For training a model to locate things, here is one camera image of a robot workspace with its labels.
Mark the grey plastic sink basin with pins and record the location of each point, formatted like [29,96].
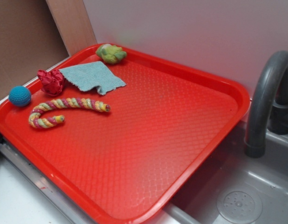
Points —
[232,188]

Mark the multicolored twisted rope toy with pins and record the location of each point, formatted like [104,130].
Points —
[37,122]

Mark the green plush toy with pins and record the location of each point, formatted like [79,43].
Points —
[111,54]

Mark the red plastic tray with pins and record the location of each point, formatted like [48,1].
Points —
[123,166]

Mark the blue crocheted ball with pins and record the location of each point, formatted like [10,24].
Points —
[20,96]

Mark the red crumpled fabric toy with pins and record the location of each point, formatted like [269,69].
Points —
[52,82]

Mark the brown wooden board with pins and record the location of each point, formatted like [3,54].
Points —
[73,24]

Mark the grey toy sink faucet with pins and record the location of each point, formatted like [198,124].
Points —
[269,107]

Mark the light blue microfiber cloth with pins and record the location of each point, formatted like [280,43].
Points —
[95,75]

